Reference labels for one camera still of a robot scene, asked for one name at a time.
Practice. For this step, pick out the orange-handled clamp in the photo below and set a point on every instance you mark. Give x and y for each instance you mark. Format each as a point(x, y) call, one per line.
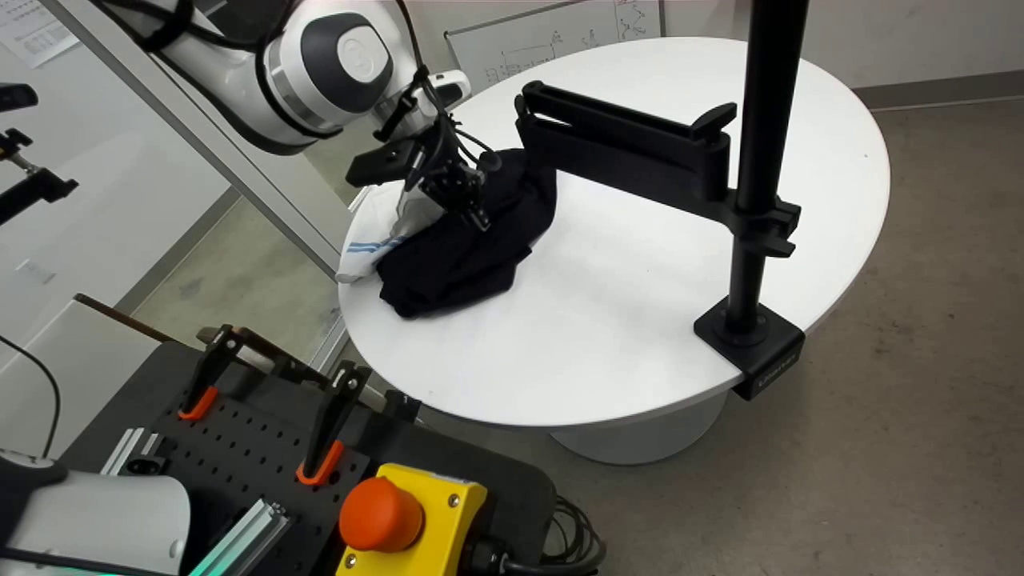
point(324, 446)
point(201, 388)

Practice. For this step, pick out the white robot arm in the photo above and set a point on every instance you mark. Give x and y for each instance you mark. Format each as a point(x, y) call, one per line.
point(311, 75)

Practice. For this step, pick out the black cloth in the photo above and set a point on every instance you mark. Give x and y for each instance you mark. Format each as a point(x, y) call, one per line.
point(453, 263)

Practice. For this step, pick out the yellow emergency stop box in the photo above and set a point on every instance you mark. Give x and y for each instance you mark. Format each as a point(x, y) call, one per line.
point(408, 522)

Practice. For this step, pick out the round white table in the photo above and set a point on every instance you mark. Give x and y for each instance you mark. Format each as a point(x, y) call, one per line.
point(595, 341)

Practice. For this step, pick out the right orange-handled clamp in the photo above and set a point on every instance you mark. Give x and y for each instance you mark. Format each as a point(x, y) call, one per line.
point(324, 446)

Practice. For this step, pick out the short aluminium extrusion piece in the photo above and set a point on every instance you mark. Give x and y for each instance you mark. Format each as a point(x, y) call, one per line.
point(134, 444)

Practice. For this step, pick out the black perforated board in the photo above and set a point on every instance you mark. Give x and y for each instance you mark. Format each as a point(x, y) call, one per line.
point(248, 446)

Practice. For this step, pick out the left orange-handled clamp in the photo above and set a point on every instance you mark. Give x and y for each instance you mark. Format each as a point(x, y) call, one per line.
point(201, 388)

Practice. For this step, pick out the black camera mount at left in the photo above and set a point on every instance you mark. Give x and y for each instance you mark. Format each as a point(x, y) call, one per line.
point(37, 185)

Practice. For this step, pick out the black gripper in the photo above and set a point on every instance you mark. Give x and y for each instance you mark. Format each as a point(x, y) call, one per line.
point(416, 144)

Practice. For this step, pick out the white cloth with blue stripes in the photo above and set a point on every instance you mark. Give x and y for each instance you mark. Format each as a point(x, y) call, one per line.
point(382, 220)

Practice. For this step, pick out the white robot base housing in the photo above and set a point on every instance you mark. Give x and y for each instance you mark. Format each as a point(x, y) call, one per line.
point(62, 515)

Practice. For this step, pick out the aluminium extrusion profile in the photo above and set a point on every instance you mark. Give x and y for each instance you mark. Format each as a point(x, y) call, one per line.
point(245, 543)

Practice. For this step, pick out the black clamp-on stand with arm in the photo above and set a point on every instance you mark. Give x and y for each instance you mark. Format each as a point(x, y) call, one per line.
point(721, 166)

